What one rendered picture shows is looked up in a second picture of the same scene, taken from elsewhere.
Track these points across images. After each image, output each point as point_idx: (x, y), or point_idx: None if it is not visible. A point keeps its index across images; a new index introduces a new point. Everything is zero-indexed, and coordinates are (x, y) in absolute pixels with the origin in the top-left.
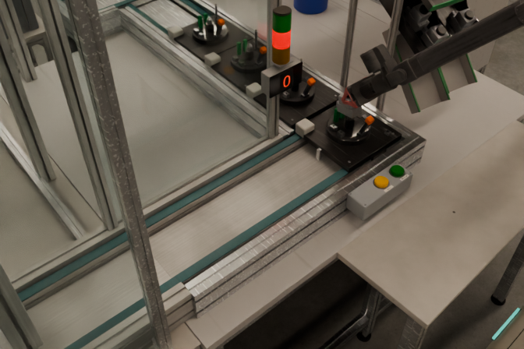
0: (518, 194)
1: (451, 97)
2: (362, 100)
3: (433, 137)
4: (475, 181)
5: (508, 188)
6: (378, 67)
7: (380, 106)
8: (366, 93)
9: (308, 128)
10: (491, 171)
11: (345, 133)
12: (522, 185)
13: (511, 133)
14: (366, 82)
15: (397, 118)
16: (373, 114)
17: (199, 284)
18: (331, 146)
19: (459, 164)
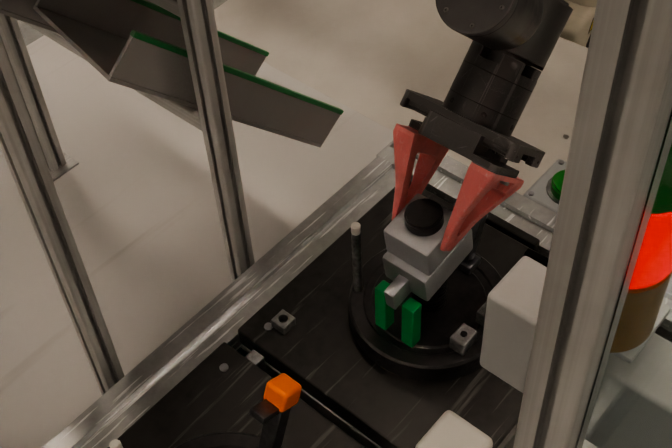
0: (462, 37)
1: (101, 131)
2: (523, 142)
3: (289, 170)
4: (444, 98)
5: (449, 50)
6: None
7: (251, 243)
8: (520, 114)
9: (476, 428)
10: (398, 71)
11: (472, 305)
12: (428, 30)
13: (248, 34)
14: (502, 89)
15: (211, 249)
16: (310, 256)
17: None
18: None
19: (389, 122)
